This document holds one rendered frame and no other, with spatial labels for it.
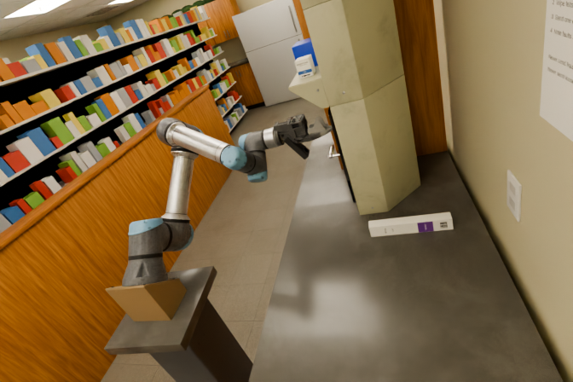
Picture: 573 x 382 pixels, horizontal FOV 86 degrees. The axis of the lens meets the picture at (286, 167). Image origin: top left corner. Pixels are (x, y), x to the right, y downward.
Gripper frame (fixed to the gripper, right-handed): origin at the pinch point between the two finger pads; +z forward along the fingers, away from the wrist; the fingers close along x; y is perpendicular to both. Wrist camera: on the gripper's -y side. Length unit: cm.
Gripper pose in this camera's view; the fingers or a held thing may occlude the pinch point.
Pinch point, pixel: (331, 130)
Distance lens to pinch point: 111.7
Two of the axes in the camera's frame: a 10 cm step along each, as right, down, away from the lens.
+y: -3.2, -8.3, -4.6
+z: 9.3, -1.8, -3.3
